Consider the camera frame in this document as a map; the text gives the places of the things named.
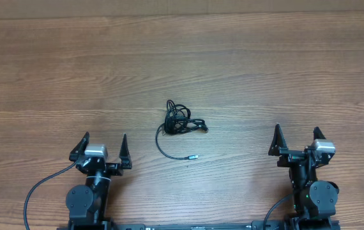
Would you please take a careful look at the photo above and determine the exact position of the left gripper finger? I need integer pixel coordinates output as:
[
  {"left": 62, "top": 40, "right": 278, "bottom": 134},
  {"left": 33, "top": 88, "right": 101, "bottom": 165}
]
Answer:
[
  {"left": 119, "top": 134, "right": 132, "bottom": 169},
  {"left": 69, "top": 132, "right": 90, "bottom": 162}
]

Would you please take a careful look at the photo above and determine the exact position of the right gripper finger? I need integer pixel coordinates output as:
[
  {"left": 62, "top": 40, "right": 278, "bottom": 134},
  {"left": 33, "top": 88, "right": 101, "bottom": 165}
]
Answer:
[
  {"left": 313, "top": 126, "right": 325, "bottom": 140},
  {"left": 268, "top": 124, "right": 288, "bottom": 156}
]

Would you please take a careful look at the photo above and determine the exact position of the thick black USB cable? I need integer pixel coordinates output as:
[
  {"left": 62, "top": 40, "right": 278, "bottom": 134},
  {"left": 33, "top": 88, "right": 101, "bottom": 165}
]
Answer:
[{"left": 163, "top": 99, "right": 209, "bottom": 136}]

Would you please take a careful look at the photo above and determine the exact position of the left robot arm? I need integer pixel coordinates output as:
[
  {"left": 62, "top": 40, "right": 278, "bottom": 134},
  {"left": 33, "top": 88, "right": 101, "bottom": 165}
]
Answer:
[{"left": 66, "top": 132, "right": 132, "bottom": 230}]

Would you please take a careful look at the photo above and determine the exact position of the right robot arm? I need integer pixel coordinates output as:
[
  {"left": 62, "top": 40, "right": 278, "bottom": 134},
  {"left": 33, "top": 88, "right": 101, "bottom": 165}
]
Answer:
[{"left": 262, "top": 124, "right": 340, "bottom": 229}]

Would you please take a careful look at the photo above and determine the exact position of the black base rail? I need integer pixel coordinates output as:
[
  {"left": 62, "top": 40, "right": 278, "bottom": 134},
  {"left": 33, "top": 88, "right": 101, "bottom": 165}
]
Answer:
[{"left": 57, "top": 219, "right": 341, "bottom": 230}]

